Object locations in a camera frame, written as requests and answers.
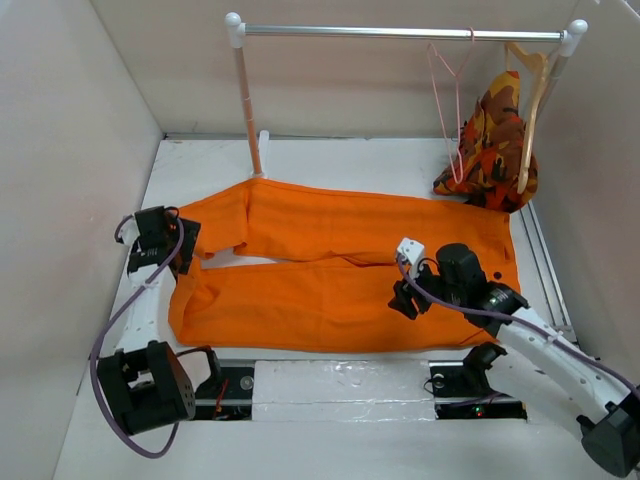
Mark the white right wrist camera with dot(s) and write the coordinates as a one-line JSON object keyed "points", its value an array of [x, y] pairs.
{"points": [[411, 252]]}

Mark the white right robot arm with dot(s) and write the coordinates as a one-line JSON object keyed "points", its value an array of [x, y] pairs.
{"points": [[525, 357]]}

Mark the orange trousers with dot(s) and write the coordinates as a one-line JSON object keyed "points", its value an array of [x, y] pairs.
{"points": [[284, 266]]}

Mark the white clothes rack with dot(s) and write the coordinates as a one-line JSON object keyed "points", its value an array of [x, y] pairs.
{"points": [[558, 46]]}

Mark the orange camouflage garment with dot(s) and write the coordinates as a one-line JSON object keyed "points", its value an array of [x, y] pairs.
{"points": [[491, 145]]}

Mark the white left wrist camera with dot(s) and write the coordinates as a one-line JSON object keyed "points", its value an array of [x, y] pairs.
{"points": [[127, 231]]}

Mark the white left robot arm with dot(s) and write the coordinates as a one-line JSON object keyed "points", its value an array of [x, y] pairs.
{"points": [[145, 384]]}

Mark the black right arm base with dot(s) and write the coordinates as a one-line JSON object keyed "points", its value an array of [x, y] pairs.
{"points": [[461, 394]]}

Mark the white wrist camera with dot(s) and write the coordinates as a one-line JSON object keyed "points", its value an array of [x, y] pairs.
{"points": [[127, 231], [411, 252]]}

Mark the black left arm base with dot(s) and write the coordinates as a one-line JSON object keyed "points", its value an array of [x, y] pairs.
{"points": [[229, 400]]}

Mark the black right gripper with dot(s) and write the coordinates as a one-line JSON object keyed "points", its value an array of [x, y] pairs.
{"points": [[401, 300]]}

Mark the wooden hanger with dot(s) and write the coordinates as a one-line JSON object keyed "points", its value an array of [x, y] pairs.
{"points": [[537, 65]]}

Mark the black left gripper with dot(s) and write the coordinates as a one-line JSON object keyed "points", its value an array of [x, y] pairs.
{"points": [[189, 238]]}

